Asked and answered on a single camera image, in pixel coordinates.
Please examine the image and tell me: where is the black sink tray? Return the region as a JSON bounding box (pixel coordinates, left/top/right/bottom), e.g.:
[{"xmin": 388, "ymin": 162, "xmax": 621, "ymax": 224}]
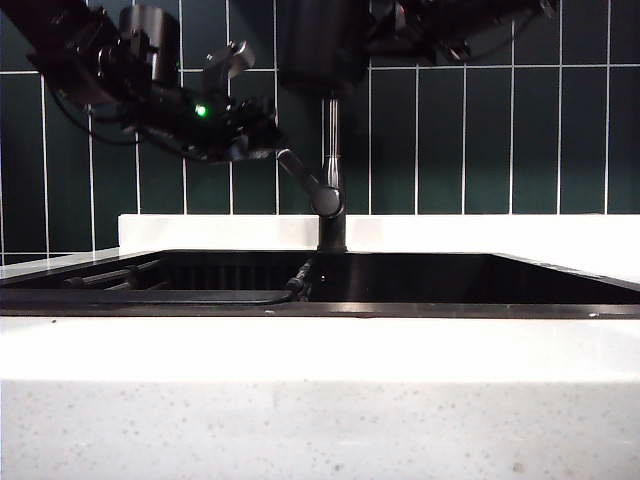
[{"xmin": 0, "ymin": 288, "xmax": 294, "ymax": 307}]

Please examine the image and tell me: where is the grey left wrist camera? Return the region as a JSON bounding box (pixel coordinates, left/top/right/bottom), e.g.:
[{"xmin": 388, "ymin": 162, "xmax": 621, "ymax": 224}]
[{"xmin": 201, "ymin": 40, "xmax": 257, "ymax": 104}]

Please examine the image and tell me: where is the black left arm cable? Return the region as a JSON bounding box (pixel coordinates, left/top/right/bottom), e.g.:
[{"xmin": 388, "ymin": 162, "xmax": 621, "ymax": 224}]
[{"xmin": 49, "ymin": 89, "xmax": 144, "ymax": 147}]

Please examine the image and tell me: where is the black kitchen sink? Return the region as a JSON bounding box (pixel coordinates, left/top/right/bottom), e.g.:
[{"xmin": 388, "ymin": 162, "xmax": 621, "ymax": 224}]
[{"xmin": 0, "ymin": 249, "xmax": 640, "ymax": 321}]

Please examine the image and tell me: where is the black roll-up drain rack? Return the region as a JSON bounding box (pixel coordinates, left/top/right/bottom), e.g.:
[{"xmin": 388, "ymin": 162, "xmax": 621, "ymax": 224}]
[{"xmin": 63, "ymin": 258, "xmax": 315, "ymax": 304}]

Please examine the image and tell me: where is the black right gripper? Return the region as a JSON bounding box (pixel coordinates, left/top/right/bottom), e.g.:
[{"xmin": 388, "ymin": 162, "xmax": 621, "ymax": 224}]
[{"xmin": 366, "ymin": 0, "xmax": 472, "ymax": 65}]

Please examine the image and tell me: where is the black steel mug with logo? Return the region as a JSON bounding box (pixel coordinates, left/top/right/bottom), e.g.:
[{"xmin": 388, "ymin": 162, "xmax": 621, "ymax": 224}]
[{"xmin": 276, "ymin": 0, "xmax": 372, "ymax": 92}]

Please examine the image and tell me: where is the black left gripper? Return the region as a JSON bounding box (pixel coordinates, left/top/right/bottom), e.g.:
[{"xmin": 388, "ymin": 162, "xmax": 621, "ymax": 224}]
[{"xmin": 144, "ymin": 82, "xmax": 285, "ymax": 165}]

